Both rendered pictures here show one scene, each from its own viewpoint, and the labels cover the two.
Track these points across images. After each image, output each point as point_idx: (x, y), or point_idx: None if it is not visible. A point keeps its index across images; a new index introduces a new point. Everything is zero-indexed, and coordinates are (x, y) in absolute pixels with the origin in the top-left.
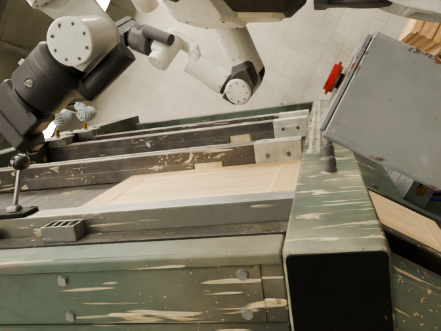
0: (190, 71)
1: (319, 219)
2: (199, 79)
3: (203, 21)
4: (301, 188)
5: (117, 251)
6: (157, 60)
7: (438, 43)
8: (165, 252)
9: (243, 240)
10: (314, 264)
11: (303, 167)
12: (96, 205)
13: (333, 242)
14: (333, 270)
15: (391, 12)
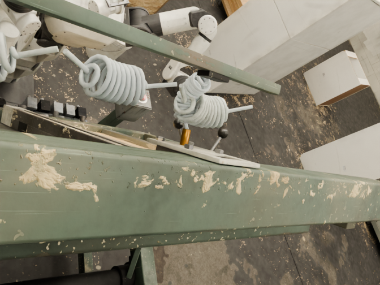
0: (14, 40)
1: (132, 130)
2: (8, 48)
3: (102, 47)
4: (106, 126)
5: (175, 141)
6: (38, 29)
7: None
8: (168, 139)
9: (152, 135)
10: None
11: (75, 121)
12: (151, 143)
13: (143, 132)
14: None
15: (27, 45)
